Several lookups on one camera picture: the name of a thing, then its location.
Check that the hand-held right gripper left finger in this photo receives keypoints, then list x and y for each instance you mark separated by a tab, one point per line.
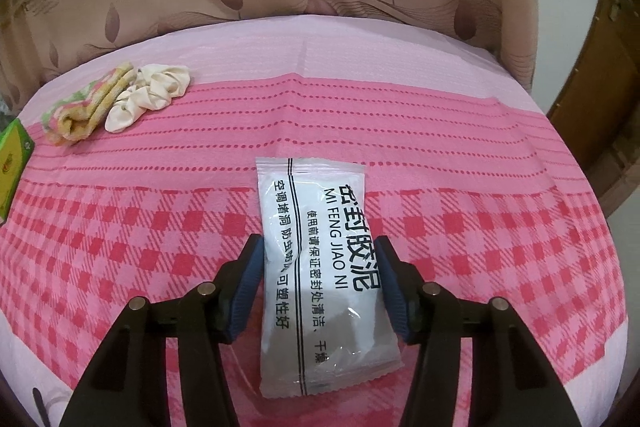
245	292

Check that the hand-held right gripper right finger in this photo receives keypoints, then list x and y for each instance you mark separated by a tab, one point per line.
396	299

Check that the white packet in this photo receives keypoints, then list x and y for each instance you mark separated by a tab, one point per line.
325	267

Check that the cream scrunchie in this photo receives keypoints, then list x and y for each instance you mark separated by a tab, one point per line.
150	92

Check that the floral folded towel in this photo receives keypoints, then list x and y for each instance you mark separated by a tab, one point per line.
85	112

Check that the green carton box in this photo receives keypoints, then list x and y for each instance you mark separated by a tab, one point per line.
12	167

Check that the brown wooden furniture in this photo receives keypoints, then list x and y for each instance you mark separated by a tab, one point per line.
600	97

